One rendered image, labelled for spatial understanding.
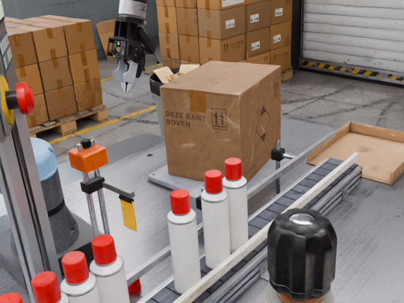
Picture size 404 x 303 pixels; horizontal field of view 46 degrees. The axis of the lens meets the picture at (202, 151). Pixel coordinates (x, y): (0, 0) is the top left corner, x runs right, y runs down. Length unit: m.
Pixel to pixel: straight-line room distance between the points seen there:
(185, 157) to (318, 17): 4.26
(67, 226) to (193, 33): 3.61
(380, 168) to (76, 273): 1.02
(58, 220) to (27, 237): 0.29
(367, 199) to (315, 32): 4.32
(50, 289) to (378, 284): 0.65
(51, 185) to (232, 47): 3.55
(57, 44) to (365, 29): 2.98
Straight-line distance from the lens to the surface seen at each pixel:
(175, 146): 1.36
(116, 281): 0.76
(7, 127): 0.59
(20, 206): 0.78
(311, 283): 0.59
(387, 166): 1.52
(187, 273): 0.89
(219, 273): 0.93
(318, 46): 5.54
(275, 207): 1.18
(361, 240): 1.17
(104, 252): 0.73
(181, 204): 0.82
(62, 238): 1.10
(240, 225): 0.98
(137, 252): 1.14
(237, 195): 0.94
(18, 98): 0.59
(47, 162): 1.04
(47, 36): 4.13
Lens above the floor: 1.49
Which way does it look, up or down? 24 degrees down
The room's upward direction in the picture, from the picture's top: 4 degrees counter-clockwise
